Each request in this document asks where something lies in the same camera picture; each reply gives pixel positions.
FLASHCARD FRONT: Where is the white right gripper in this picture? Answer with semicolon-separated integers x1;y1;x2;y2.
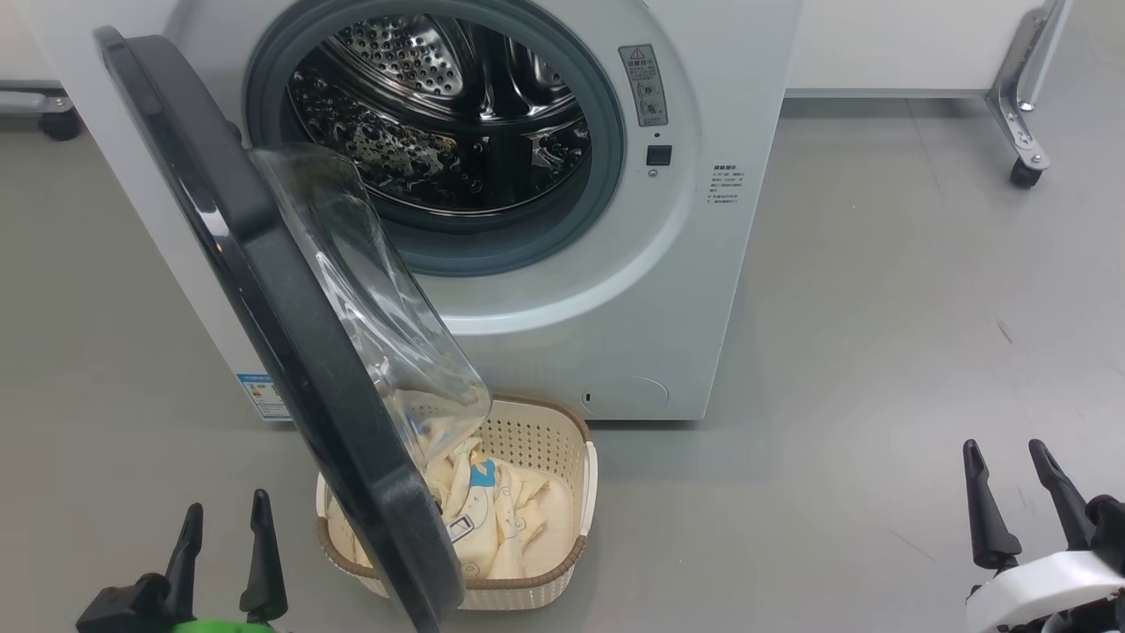
962;440;1125;633

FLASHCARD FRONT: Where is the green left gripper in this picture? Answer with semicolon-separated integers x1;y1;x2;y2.
163;489;289;633

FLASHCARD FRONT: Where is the black round glass washer door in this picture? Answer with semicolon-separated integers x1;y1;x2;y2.
95;26;493;633

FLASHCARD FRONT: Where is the yellow garment with blue trim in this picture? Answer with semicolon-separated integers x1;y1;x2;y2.
327;391;572;581

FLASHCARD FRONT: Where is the cream perforated laundry basket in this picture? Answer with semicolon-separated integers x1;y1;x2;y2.
315;394;599;612

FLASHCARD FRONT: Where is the white front-load washing machine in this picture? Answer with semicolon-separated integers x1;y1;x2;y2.
18;0;802;423

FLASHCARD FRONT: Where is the blue energy label sticker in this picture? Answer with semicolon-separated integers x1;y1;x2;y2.
236;374;293;421

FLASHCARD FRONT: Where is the small printed text label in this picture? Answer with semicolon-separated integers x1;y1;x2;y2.
710;163;744;205

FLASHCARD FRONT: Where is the grey warning label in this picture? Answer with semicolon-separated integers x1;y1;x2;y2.
618;44;669;128

